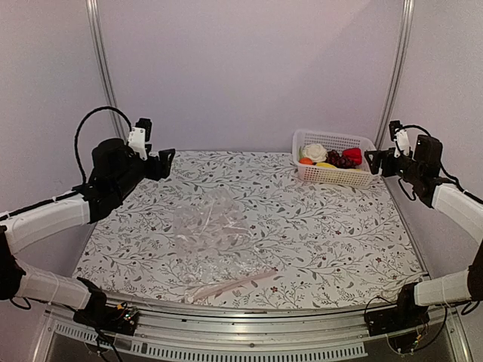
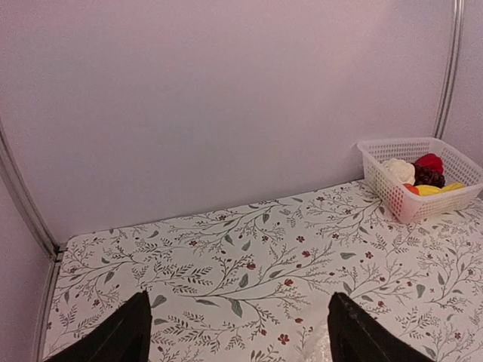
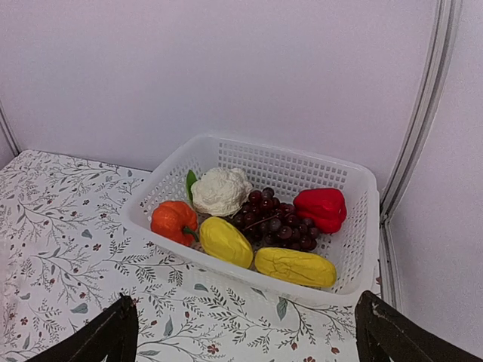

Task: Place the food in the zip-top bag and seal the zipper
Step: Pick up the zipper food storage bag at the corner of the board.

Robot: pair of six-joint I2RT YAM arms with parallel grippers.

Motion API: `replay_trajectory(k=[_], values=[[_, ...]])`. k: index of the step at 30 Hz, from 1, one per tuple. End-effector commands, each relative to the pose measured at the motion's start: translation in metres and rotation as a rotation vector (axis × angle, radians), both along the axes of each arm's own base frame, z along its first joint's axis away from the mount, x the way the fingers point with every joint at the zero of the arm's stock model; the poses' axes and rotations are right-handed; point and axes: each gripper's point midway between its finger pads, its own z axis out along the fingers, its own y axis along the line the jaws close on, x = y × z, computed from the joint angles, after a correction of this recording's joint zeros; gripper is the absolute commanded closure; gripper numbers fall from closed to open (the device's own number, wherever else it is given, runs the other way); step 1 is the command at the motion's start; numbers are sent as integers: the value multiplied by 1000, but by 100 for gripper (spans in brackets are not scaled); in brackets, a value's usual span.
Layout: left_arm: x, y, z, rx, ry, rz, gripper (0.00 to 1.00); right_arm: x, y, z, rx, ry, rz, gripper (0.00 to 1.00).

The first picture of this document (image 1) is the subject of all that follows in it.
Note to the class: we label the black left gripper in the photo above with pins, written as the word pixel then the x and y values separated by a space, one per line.
pixel 164 169

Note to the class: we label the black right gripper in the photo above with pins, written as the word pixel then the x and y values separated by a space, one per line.
pixel 379 154

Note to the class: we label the white plastic basket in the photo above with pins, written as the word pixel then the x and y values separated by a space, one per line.
pixel 359 178

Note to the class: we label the orange toy pumpkin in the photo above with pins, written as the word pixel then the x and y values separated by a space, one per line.
pixel 306 161

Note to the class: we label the clear zip top bag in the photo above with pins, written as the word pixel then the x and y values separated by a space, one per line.
pixel 215 249

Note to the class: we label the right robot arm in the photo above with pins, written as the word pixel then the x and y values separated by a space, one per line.
pixel 420 168

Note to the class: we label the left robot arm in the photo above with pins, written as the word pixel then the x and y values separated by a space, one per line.
pixel 117 170

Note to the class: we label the red toy bell pepper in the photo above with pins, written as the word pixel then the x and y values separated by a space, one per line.
pixel 354 155

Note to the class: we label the purple toy grapes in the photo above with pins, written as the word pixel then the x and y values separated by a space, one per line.
pixel 339 161

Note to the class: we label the white toy cauliflower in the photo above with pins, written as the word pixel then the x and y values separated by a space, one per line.
pixel 316 152

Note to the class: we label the floral patterned table mat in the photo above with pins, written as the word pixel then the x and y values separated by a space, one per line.
pixel 330 246

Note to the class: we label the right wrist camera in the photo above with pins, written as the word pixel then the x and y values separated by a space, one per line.
pixel 400 138

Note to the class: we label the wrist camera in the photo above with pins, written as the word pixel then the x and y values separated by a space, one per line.
pixel 139 136
pixel 400 138

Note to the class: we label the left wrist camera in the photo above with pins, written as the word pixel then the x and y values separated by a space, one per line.
pixel 139 136

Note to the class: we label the right aluminium frame post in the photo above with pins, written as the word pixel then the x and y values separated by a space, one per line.
pixel 404 37

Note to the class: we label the aluminium frame post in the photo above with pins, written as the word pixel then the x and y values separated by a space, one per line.
pixel 92 7
pixel 404 37

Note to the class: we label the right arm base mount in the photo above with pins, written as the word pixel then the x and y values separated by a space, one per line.
pixel 404 314

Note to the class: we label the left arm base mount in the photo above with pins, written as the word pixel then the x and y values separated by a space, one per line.
pixel 120 319

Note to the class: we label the left aluminium frame post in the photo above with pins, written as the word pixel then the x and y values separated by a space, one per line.
pixel 92 7

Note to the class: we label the aluminium front rail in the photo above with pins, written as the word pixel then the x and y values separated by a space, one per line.
pixel 171 331

